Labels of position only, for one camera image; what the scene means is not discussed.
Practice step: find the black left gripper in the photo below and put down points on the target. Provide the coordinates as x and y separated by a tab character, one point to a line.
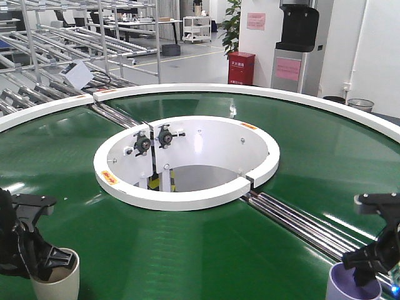
24	252

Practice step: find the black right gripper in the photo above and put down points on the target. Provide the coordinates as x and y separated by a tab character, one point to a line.
383	254

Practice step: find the lavender plastic cup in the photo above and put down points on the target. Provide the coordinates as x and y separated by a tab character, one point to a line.
341	285

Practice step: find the beige plastic cup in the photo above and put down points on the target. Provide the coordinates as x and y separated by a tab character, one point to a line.
63	283

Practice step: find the green circular conveyor belt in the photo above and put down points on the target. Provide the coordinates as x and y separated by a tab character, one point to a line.
227	252

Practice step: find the white outer conveyor rim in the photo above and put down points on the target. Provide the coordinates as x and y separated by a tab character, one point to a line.
385	127

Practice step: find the grey waste bin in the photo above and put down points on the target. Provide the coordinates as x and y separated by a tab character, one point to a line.
361	104

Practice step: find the white control box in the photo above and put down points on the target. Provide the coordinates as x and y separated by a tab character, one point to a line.
77	74

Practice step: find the metal roller rack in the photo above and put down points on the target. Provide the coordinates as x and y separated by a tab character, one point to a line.
40	38

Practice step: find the black and silver water dispenser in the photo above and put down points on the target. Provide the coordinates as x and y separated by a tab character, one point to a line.
299	29

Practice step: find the red fire extinguisher cabinet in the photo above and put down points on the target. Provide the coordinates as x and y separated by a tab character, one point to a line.
241	68

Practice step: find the green potted plant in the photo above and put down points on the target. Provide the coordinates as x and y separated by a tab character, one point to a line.
231	27

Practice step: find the white rolling cart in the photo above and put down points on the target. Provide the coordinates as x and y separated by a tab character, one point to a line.
196	29

